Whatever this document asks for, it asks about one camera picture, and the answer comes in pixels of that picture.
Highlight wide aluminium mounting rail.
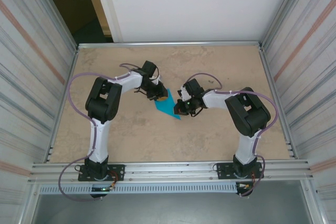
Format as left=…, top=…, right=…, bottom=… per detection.
left=27, top=158, right=315, bottom=184

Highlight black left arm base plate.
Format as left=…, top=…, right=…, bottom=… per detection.
left=78, top=164, right=125, bottom=182

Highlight aluminium upright post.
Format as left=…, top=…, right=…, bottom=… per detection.
left=261, top=0, right=316, bottom=48
left=14, top=0, right=79, bottom=50

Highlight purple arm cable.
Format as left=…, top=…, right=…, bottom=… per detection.
left=58, top=63, right=144, bottom=202
left=185, top=73, right=278, bottom=198

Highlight translucent corrugated side panel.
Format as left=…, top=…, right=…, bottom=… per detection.
left=0, top=0, right=77, bottom=224
left=262, top=0, right=336, bottom=224

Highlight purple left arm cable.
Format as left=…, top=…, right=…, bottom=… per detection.
left=58, top=63, right=144, bottom=202

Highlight tan wooden door frame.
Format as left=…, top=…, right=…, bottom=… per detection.
left=80, top=0, right=114, bottom=36

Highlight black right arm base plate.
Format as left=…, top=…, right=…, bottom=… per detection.
left=217, top=162, right=263, bottom=180

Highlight teal blue cloth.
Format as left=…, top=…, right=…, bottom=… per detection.
left=154, top=87, right=182, bottom=121

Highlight small circuit board green light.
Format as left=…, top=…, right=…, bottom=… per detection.
left=90, top=186, right=115, bottom=193

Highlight grey slotted cable duct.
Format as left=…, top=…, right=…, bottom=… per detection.
left=38, top=183, right=238, bottom=195

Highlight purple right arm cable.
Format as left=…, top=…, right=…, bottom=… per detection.
left=185, top=73, right=278, bottom=198

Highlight thin aluminium table edge rail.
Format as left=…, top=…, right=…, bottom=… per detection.
left=77, top=40, right=264, bottom=50

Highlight aluminium side rail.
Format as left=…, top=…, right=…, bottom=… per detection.
left=258, top=45, right=299, bottom=159
left=43, top=46, right=80, bottom=163

